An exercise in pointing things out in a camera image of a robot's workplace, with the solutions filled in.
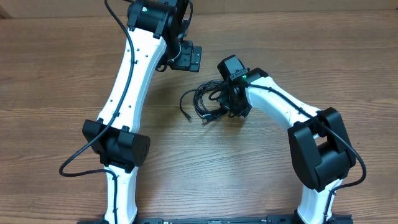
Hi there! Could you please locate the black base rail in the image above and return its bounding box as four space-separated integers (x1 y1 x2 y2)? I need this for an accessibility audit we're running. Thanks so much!
136 214 354 224

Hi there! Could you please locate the black USB cable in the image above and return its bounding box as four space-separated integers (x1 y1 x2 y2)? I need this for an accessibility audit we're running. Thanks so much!
192 79 231 125

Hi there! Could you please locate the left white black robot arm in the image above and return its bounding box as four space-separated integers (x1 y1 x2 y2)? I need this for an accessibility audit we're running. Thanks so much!
82 0 202 223

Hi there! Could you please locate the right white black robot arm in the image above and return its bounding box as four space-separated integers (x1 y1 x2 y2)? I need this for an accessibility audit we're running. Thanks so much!
217 55 356 223

